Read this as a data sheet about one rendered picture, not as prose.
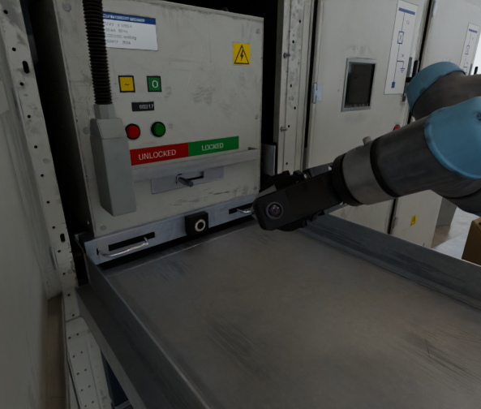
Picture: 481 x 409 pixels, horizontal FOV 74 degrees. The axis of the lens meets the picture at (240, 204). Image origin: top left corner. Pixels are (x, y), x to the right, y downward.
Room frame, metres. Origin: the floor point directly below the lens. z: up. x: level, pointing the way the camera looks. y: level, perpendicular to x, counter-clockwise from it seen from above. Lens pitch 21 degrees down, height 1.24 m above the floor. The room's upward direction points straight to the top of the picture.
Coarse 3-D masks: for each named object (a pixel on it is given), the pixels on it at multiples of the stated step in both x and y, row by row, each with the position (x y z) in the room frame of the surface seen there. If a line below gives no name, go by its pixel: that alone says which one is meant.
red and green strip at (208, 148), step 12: (180, 144) 0.77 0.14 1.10; (192, 144) 0.79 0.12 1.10; (204, 144) 0.81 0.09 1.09; (216, 144) 0.84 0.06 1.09; (228, 144) 0.86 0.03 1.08; (132, 156) 0.69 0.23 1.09; (144, 156) 0.71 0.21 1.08; (156, 156) 0.73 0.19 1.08; (168, 156) 0.75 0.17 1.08; (180, 156) 0.77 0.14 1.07
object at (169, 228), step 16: (256, 192) 0.93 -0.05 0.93; (208, 208) 0.80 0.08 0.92; (224, 208) 0.84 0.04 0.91; (240, 208) 0.88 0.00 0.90; (144, 224) 0.69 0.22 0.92; (160, 224) 0.71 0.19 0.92; (176, 224) 0.74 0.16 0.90; (208, 224) 0.80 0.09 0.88; (80, 240) 0.62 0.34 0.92; (96, 240) 0.62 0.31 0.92; (112, 240) 0.64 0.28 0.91; (128, 240) 0.66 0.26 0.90; (160, 240) 0.71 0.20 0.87; (96, 256) 0.61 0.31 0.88
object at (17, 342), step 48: (0, 48) 0.53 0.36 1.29; (0, 96) 0.43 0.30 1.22; (0, 144) 0.45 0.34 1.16; (0, 192) 0.37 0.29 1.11; (0, 240) 0.31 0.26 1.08; (48, 240) 0.54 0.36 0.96; (0, 288) 0.26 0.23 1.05; (0, 336) 0.23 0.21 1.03; (48, 336) 0.42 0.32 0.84; (0, 384) 0.19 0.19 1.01; (48, 384) 0.33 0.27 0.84
